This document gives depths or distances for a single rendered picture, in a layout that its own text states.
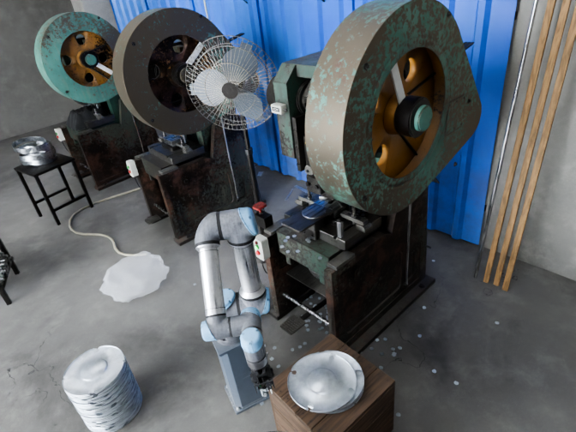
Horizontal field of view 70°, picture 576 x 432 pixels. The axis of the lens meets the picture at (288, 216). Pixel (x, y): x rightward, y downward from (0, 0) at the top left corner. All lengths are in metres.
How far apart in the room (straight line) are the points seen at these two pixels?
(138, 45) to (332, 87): 1.72
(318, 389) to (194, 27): 2.35
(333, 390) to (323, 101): 1.14
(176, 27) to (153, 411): 2.30
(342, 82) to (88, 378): 1.78
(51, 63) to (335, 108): 3.46
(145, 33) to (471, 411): 2.76
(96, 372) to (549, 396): 2.18
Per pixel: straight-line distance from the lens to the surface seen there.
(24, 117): 8.19
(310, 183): 2.08
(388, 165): 1.81
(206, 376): 2.49
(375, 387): 1.90
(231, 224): 1.59
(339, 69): 1.44
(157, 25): 2.96
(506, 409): 2.37
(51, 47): 4.52
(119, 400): 2.35
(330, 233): 2.10
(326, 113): 1.44
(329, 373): 1.88
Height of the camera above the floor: 1.89
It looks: 31 degrees down
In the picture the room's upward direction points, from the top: 8 degrees counter-clockwise
